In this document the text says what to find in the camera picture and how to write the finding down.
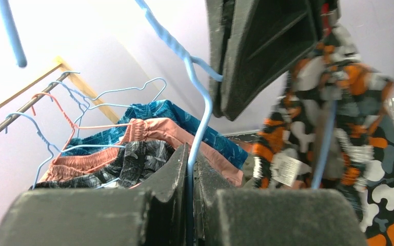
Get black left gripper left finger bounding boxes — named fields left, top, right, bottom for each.
left=0, top=145, right=189, bottom=246

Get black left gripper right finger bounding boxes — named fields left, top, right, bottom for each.
left=194, top=155, right=367, bottom=246

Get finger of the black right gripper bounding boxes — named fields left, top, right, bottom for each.
left=219, top=1, right=324, bottom=121
left=206, top=0, right=235, bottom=118

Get orange camouflage shorts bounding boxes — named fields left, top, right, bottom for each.
left=252, top=24, right=394, bottom=245

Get blue wire hanger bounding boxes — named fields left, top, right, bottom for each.
left=64, top=77, right=167, bottom=106
left=0, top=0, right=339, bottom=246

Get pink shorts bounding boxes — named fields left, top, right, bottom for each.
left=40, top=118, right=243, bottom=187

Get dark leaf-pattern shorts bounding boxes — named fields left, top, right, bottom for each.
left=35, top=141, right=175, bottom=189

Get blue hanger holding dark shorts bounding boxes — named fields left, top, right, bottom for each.
left=4, top=112, right=126, bottom=191

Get pink hanger holding shorts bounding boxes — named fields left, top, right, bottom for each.
left=32, top=92, right=130, bottom=157

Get teal patterned shorts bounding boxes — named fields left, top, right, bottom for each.
left=61, top=99, right=250, bottom=171

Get blue hanger holding teal shorts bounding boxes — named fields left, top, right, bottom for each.
left=49, top=80, right=129, bottom=139

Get metal rack rod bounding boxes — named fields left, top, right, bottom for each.
left=0, top=72, right=70, bottom=132

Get empty blue wire hanger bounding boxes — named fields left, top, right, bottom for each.
left=64, top=77, right=167, bottom=106

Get wooden clothes rack frame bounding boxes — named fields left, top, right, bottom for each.
left=0, top=56, right=121, bottom=125

